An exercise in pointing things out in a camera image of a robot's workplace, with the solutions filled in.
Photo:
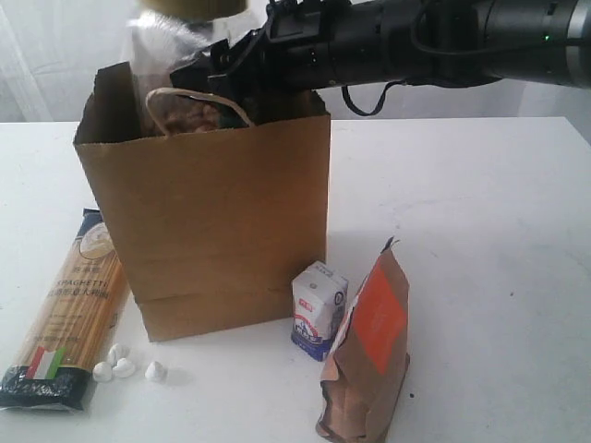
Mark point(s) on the clear jar with wooden lid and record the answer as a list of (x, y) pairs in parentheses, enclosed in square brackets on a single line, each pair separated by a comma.
[(167, 35)]

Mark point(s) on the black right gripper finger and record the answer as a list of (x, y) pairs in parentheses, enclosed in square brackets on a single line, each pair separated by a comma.
[(233, 72)]

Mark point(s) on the white candy piece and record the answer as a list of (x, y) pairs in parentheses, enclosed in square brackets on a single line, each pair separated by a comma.
[(124, 368), (116, 352), (102, 372), (155, 372)]

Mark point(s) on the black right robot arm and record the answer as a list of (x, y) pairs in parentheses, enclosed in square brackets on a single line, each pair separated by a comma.
[(464, 44)]

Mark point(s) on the brown orange paper pouch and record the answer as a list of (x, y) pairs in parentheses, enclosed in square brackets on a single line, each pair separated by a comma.
[(363, 375)]

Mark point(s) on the spaghetti packet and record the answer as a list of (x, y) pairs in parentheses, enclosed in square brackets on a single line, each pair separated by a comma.
[(53, 370)]

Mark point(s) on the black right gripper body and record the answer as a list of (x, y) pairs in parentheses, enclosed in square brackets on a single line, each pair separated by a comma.
[(298, 43)]

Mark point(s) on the brown paper bag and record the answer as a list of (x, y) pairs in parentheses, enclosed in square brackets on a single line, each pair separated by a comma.
[(211, 227)]

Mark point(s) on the white blue small packet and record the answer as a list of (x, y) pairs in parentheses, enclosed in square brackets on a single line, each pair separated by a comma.
[(319, 296)]

